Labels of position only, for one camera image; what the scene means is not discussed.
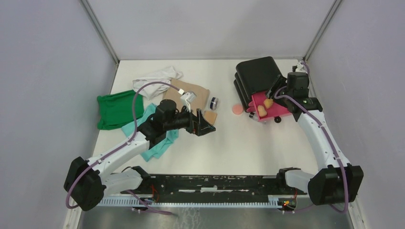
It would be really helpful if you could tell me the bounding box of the tan cloth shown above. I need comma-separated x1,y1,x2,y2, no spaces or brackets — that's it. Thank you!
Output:
159,79,210,115

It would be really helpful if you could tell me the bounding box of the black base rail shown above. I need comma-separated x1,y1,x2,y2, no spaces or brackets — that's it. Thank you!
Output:
132,174,306,203

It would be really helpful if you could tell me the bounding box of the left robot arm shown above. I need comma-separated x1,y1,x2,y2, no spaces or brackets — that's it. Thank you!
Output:
64,100,216,211

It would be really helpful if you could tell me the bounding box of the teal cloth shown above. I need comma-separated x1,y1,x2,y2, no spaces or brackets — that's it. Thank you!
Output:
121,103,180,162

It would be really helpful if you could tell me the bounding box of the purple cable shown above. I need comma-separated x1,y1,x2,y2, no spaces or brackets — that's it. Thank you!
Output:
65,81,186,210
274,61,350,214

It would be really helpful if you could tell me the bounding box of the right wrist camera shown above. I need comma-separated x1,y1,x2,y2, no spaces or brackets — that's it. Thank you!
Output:
292,61,309,74

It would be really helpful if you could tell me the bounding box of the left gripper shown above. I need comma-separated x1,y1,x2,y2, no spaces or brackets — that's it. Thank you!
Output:
164,104,215,136

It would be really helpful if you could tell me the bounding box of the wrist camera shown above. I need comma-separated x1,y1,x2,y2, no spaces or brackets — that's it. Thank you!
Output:
180,91,197,112
292,61,309,74

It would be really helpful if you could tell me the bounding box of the clear bottle black cap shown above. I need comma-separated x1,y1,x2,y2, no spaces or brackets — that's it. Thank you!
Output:
249,112,259,122

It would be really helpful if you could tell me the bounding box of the tan square compact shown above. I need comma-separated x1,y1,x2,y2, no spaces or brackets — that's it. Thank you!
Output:
204,110,217,125

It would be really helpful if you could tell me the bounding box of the orange teardrop makeup sponge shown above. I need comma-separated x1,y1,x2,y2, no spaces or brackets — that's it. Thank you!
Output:
263,98,274,109

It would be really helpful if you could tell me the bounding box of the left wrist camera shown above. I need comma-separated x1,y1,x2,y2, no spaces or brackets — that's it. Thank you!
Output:
180,91,197,112

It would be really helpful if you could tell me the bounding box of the orange gourd makeup sponge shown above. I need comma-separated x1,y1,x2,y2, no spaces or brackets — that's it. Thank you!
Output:
257,105,267,117

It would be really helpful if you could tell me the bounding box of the green cloth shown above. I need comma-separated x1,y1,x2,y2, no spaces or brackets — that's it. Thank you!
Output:
97,90,144,130

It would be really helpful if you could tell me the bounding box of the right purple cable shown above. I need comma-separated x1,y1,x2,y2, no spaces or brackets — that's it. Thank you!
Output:
274,61,350,214

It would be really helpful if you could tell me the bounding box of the black pink drawer organizer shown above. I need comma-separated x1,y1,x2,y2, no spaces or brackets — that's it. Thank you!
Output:
233,56,290,123

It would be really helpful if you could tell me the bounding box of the pink round sponge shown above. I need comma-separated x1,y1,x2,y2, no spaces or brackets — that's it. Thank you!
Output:
232,104,244,115

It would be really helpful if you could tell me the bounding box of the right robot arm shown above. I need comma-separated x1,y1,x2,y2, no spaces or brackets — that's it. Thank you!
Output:
266,72,364,212

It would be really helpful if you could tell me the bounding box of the blue round jar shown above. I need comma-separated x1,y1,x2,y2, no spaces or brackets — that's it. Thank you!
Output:
210,97,218,110

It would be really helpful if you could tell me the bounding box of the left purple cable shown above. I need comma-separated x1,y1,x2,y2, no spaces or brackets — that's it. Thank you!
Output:
65,81,186,210

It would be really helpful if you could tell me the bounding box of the white cloth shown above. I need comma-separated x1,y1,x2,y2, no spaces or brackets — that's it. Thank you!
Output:
132,66,183,100

